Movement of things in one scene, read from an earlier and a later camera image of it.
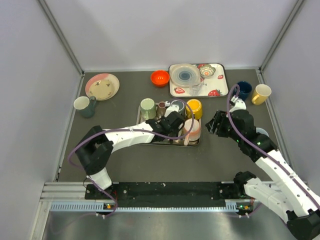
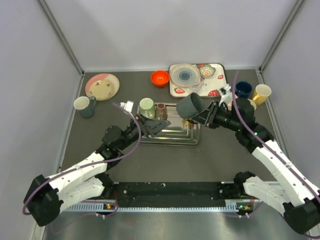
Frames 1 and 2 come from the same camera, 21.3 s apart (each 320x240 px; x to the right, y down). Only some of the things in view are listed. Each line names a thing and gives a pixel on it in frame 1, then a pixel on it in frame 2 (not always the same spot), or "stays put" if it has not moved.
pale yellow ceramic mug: (261, 92) stays put
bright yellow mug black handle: (196, 106) to (187, 123)
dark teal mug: (85, 105) stays put
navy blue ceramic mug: (245, 89) stays put
